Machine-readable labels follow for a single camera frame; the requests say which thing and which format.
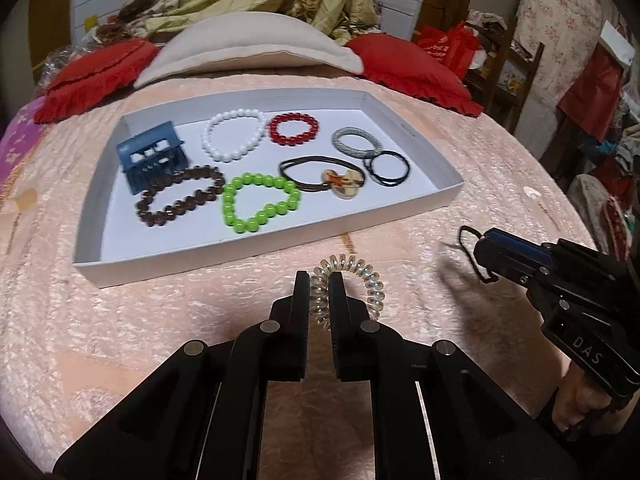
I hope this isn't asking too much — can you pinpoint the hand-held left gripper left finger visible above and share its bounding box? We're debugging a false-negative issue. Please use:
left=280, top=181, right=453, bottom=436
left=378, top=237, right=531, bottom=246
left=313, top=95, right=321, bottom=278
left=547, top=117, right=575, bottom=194
left=52, top=270, right=311, bottom=480

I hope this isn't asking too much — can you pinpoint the silver braided hair tie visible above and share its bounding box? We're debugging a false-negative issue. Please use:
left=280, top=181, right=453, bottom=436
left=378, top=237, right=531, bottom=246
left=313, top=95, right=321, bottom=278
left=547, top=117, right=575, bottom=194
left=332, top=126, right=383, bottom=159

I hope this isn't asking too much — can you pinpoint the clear plastic bag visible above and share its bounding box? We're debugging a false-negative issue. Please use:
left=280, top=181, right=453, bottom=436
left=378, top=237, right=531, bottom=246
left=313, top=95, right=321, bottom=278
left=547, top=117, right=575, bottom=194
left=37, top=30, right=102, bottom=87

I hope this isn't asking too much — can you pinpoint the white bead bracelet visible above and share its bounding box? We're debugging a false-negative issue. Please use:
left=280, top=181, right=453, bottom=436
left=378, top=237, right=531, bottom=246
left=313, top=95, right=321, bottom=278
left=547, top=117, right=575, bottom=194
left=201, top=109, right=267, bottom=162

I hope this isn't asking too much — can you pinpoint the pile of clothes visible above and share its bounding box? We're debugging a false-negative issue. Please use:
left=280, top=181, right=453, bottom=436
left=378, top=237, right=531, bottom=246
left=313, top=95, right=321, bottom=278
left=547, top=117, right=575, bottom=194
left=569, top=125, right=640, bottom=262

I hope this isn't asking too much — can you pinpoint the green bead bracelet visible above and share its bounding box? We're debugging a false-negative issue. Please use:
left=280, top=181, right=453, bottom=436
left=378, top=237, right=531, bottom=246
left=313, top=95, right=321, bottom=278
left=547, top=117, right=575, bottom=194
left=222, top=172, right=302, bottom=234

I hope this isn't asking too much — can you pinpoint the red hanging cloth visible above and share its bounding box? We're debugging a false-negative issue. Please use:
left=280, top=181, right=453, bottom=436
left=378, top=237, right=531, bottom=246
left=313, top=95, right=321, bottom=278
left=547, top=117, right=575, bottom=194
left=558, top=45, right=624, bottom=132

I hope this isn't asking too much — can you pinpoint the white cardboard tray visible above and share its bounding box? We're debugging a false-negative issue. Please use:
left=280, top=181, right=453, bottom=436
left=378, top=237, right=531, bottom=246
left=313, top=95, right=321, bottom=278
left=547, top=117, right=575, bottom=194
left=72, top=88, right=463, bottom=289

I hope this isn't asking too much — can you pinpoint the pink floral curtain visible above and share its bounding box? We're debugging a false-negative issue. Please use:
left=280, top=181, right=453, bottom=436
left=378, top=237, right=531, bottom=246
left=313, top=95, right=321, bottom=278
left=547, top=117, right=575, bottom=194
left=515, top=0, right=614, bottom=112

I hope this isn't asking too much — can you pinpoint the beige pillow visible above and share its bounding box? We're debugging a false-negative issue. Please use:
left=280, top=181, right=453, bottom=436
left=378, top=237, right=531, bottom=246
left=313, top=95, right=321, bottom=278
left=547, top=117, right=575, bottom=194
left=134, top=11, right=365, bottom=89

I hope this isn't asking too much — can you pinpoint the red shopping bag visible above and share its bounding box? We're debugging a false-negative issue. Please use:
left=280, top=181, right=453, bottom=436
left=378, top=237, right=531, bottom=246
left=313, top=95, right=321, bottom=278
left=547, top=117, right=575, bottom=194
left=416, top=22, right=482, bottom=77

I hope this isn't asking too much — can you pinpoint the clear spiral hair tie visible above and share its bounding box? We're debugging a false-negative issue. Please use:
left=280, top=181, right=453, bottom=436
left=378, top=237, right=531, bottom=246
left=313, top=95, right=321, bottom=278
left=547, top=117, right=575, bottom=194
left=309, top=255, right=386, bottom=332

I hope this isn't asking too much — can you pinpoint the red ruffled pillow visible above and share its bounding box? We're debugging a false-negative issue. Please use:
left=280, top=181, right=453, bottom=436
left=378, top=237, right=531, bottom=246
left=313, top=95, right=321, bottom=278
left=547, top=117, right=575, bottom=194
left=345, top=35, right=484, bottom=117
left=34, top=39, right=162, bottom=124

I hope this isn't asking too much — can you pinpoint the red bead bracelet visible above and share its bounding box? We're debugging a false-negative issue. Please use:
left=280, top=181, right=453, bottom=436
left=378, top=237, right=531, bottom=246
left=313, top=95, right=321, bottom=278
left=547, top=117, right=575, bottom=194
left=268, top=112, right=320, bottom=146

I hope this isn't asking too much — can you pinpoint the brown bead bracelet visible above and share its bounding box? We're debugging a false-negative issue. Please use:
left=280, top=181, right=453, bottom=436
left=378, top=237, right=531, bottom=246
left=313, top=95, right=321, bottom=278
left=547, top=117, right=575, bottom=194
left=135, top=165, right=224, bottom=228

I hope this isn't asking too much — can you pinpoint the thin black hair tie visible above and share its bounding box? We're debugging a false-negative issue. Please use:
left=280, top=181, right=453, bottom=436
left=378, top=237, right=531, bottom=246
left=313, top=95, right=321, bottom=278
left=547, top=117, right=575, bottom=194
left=457, top=226, right=497, bottom=284

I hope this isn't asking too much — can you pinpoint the purple flowered blanket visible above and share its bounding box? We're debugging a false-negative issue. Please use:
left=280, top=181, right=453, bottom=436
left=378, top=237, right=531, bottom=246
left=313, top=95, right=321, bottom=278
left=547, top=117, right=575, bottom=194
left=0, top=97, right=49, bottom=187

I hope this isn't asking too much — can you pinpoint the blue hair claw clip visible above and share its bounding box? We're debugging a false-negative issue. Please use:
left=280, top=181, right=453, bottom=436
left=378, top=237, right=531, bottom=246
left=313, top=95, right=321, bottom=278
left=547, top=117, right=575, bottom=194
left=116, top=120, right=185, bottom=196

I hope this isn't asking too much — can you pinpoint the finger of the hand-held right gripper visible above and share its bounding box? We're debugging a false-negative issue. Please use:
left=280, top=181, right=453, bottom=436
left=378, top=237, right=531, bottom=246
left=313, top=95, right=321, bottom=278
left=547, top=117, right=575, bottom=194
left=474, top=237, right=542, bottom=289
left=486, top=227, right=556, bottom=269

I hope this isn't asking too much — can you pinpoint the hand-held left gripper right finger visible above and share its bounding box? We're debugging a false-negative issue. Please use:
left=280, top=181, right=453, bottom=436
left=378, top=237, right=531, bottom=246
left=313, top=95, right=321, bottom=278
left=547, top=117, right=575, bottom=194
left=327, top=272, right=581, bottom=480

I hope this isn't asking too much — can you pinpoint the person's right hand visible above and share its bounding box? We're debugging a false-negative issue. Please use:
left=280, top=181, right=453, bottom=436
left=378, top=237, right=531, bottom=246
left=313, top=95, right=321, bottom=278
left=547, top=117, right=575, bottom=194
left=552, top=360, right=627, bottom=434

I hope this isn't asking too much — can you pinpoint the brown hair tie with charm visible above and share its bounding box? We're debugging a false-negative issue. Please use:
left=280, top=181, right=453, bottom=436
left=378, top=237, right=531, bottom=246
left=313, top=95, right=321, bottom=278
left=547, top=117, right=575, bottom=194
left=279, top=156, right=369, bottom=200

